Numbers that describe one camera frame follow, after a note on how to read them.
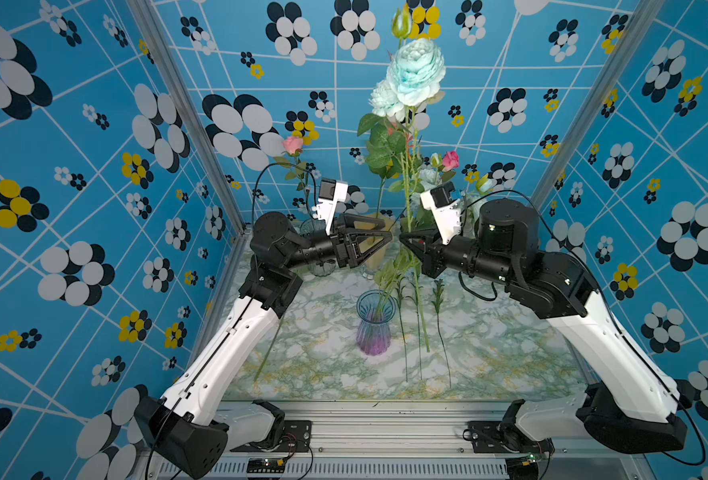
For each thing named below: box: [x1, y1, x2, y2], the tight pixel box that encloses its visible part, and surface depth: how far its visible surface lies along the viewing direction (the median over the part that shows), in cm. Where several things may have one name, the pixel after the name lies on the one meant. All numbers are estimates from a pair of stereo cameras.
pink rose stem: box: [274, 136, 307, 192], surface depth 88 cm
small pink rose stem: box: [438, 150, 460, 182], surface depth 80 cm
